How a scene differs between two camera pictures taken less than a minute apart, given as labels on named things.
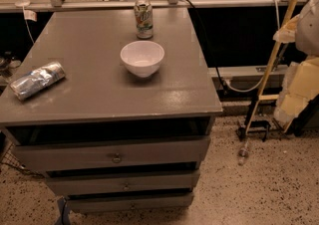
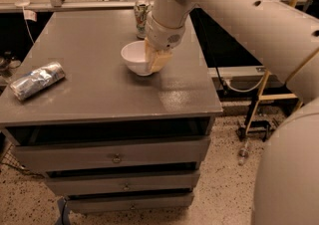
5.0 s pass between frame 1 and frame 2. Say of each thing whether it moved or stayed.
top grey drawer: stayed
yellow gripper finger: moved
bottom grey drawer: stayed
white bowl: stayed
